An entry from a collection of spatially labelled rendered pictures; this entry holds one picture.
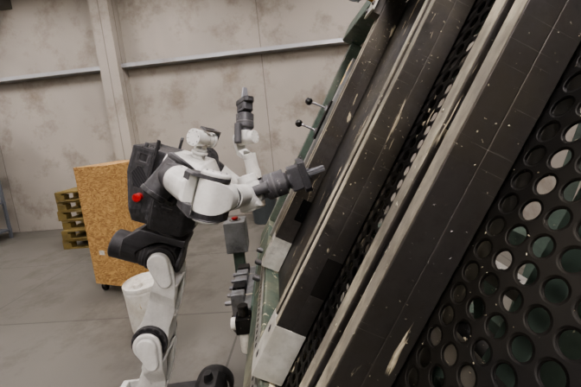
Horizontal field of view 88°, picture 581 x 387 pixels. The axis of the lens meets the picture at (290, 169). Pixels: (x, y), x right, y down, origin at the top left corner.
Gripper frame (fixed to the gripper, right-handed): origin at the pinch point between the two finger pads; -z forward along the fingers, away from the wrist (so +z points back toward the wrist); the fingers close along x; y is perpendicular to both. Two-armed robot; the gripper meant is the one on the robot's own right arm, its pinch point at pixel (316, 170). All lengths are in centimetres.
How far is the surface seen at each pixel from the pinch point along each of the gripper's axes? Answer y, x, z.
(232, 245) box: 63, -36, 53
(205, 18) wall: 414, 219, 54
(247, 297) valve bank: 18, -45, 43
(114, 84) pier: 404, 167, 225
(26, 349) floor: 110, -74, 235
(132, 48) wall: 427, 217, 184
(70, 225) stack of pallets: 331, -17, 331
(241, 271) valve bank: 37, -41, 46
